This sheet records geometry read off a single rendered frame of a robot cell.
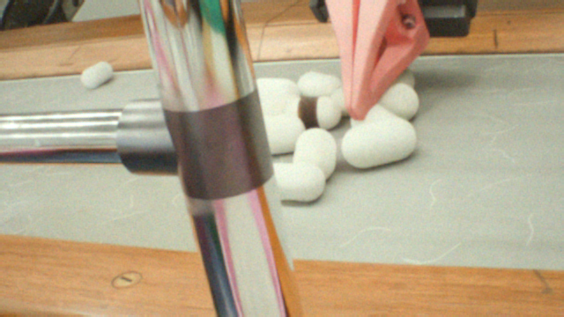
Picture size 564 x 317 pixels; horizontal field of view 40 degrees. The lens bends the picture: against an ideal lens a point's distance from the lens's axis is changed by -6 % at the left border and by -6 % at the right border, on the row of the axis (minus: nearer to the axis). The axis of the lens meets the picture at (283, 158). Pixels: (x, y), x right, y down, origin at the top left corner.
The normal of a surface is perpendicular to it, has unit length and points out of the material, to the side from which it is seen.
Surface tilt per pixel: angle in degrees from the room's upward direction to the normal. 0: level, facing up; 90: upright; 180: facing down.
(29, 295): 0
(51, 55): 45
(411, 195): 0
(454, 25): 126
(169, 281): 0
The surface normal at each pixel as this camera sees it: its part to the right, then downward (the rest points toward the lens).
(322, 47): -0.40, -0.35
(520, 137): -0.18, -0.91
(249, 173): 0.62, 0.20
